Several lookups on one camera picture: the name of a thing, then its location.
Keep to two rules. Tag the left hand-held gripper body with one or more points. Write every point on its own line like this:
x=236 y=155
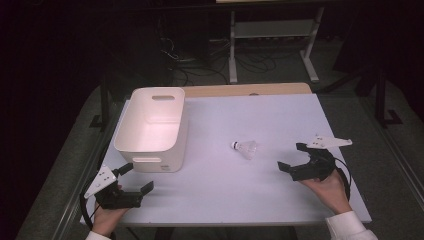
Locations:
x=113 y=198

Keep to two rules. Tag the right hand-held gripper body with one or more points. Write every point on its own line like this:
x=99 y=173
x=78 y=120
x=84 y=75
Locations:
x=315 y=165

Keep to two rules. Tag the white shuttlecock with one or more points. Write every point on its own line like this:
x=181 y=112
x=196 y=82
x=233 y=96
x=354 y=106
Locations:
x=246 y=149

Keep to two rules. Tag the white plastic storage bin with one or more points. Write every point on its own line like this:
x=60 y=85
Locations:
x=151 y=128

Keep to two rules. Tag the person's left hand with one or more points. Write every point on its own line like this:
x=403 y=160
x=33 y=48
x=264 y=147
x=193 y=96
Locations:
x=106 y=218

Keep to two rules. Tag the person's right hand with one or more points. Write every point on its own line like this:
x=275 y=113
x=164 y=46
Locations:
x=328 y=195

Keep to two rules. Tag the person's left white sleeve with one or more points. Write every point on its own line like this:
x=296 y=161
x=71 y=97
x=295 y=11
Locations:
x=96 y=236

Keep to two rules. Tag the person's white sleeve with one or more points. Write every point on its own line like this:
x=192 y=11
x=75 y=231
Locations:
x=350 y=228
x=96 y=236

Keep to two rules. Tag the black metal stand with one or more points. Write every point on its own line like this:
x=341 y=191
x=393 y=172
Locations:
x=381 y=100
x=104 y=103

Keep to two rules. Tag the person's right white sleeve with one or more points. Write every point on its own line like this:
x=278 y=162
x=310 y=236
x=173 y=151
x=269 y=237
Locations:
x=350 y=228

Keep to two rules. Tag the wooden table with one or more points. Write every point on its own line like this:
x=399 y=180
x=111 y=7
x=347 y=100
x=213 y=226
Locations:
x=246 y=90

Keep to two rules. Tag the white metal stand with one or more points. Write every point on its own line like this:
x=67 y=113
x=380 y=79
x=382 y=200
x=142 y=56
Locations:
x=273 y=30

